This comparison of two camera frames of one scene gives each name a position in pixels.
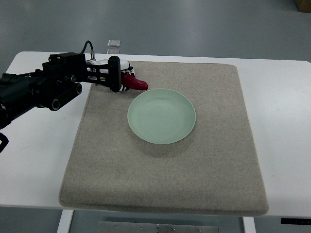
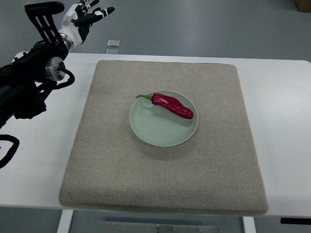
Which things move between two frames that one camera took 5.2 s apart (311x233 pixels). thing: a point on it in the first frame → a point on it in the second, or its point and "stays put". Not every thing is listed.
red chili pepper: x=129 y=80 → x=170 y=104
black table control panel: x=295 y=221 stays put
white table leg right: x=249 y=224 stays put
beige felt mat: x=217 y=170 stays put
